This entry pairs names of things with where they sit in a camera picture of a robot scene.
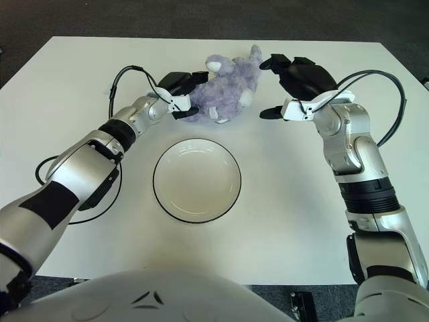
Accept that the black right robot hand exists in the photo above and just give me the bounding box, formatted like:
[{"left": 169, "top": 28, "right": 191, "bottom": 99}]
[{"left": 259, "top": 53, "right": 355, "bottom": 121}]

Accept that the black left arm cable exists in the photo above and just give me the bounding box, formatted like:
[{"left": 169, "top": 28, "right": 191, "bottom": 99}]
[{"left": 35, "top": 65, "right": 159, "bottom": 225}]

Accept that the black metal table bracket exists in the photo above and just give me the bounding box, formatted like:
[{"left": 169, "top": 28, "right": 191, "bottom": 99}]
[{"left": 290, "top": 291, "right": 318, "bottom": 322}]

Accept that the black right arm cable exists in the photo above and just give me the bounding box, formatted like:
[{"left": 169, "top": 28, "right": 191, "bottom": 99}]
[{"left": 311, "top": 68, "right": 408, "bottom": 148}]

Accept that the purple plush doll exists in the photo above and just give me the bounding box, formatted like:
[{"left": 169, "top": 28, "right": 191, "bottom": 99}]
[{"left": 186, "top": 44, "right": 263, "bottom": 125}]

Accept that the white plate with black rim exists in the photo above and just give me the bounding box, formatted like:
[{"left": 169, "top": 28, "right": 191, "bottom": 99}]
[{"left": 152, "top": 136, "right": 242, "bottom": 224}]

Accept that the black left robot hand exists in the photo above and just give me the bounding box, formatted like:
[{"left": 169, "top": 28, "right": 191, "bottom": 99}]
[{"left": 147, "top": 70, "right": 209, "bottom": 121}]

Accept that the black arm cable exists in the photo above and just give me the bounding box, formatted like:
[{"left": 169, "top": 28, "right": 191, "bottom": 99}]
[
  {"left": 311, "top": 68, "right": 408, "bottom": 148},
  {"left": 35, "top": 65, "right": 159, "bottom": 225}
]

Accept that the grey robot torso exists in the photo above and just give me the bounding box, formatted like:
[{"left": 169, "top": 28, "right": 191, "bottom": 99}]
[{"left": 0, "top": 268, "right": 429, "bottom": 322}]

